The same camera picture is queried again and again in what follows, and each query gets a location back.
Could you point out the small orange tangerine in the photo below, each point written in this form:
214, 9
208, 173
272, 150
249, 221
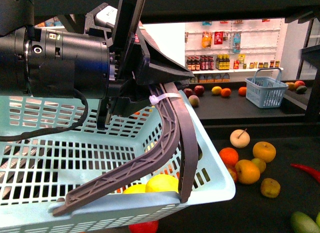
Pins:
229, 156

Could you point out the yellow lemon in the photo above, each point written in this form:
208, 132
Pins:
135, 189
162, 183
216, 90

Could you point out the yellow orange round fruit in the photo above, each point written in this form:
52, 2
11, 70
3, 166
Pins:
265, 151

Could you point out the red yellow apple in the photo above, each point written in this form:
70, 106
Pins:
233, 172

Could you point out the black front fruit tray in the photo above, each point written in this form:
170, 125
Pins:
251, 212

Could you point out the white zip tie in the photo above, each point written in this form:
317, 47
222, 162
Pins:
154, 100

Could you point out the dark sauce bottles row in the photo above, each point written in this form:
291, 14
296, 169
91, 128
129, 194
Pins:
200, 62

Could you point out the small blue basket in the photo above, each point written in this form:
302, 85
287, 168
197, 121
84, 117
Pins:
265, 92

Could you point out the small yellow green fruit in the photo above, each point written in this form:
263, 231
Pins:
261, 164

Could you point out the brown yellow russet fruit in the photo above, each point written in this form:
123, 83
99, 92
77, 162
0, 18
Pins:
270, 188

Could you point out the black fruit tray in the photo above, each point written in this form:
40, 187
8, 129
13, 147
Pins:
251, 212
214, 110

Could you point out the far peach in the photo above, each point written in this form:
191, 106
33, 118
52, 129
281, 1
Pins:
194, 101

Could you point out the black upper fruit tray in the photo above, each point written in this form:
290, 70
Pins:
214, 110

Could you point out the red chili pepper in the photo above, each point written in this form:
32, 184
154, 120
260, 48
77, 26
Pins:
307, 169

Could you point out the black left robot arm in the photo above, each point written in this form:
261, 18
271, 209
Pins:
47, 63

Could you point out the green mango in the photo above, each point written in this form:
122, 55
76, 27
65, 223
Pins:
302, 223

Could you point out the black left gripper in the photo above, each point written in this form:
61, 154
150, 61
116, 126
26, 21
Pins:
131, 63

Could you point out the white pear right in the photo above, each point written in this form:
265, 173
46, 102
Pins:
239, 138

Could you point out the yellow orange apple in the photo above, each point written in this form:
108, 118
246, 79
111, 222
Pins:
248, 172

